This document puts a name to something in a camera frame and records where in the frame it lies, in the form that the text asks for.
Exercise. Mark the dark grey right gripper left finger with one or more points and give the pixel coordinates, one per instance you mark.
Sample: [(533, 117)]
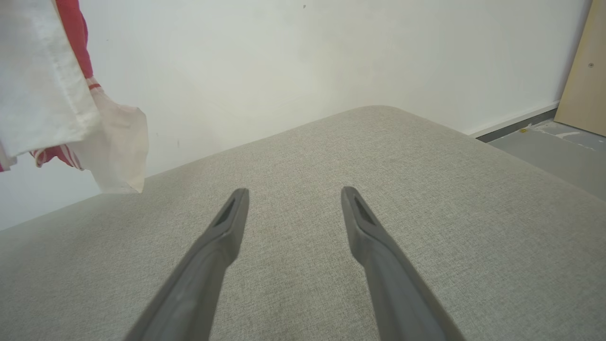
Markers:
[(199, 284)]

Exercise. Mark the red white basketball jersey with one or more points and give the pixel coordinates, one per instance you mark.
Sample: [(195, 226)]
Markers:
[(42, 80)]

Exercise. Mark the white wall baseboard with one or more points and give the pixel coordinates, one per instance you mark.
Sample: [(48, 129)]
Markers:
[(516, 118)]

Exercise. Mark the light wooden board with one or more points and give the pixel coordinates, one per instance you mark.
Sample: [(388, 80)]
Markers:
[(584, 71)]

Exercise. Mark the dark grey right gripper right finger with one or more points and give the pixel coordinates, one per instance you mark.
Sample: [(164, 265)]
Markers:
[(397, 293)]

